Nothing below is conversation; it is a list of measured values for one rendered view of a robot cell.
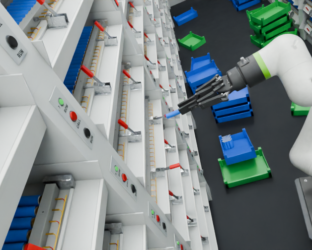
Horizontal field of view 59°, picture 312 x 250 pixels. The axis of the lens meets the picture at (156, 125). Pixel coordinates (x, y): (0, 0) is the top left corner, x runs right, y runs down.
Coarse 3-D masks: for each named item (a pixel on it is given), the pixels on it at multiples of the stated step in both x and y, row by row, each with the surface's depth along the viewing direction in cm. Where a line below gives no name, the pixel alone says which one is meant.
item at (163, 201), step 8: (152, 96) 125; (160, 104) 124; (152, 112) 120; (160, 112) 120; (160, 120) 116; (152, 128) 112; (160, 128) 112; (160, 136) 109; (152, 144) 106; (160, 144) 106; (160, 152) 103; (152, 160) 100; (160, 160) 100; (152, 168) 97; (160, 184) 92; (160, 192) 90; (160, 200) 88; (168, 200) 88; (160, 208) 86; (168, 208) 85; (168, 216) 80
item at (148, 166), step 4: (148, 104) 122; (152, 104) 123; (148, 108) 119; (152, 108) 121; (148, 112) 116; (148, 116) 115; (152, 116) 116; (148, 120) 113; (148, 124) 111; (148, 128) 109; (148, 132) 107; (148, 136) 106; (152, 136) 108; (148, 140) 104; (148, 144) 103; (148, 148) 101; (148, 152) 100; (152, 152) 101; (148, 156) 98; (152, 156) 100; (148, 160) 97; (148, 164) 96; (148, 168) 94; (148, 172) 93; (148, 176) 92; (148, 180) 91; (152, 180) 92; (148, 184) 90; (148, 188) 88; (148, 192) 87; (156, 196) 88; (156, 200) 87
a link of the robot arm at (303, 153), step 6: (306, 120) 123; (306, 126) 122; (300, 132) 126; (306, 132) 121; (300, 138) 124; (306, 138) 121; (294, 144) 128; (300, 144) 124; (306, 144) 122; (294, 150) 126; (300, 150) 124; (306, 150) 122; (294, 156) 126; (300, 156) 123; (306, 156) 121; (294, 162) 126; (300, 162) 123; (306, 162) 121; (300, 168) 125; (306, 168) 121
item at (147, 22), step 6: (144, 12) 170; (144, 18) 172; (144, 24) 174; (150, 24) 175; (156, 36) 182; (156, 42) 183; (156, 48) 186; (168, 60) 202; (168, 66) 196; (168, 72) 199; (192, 120) 231
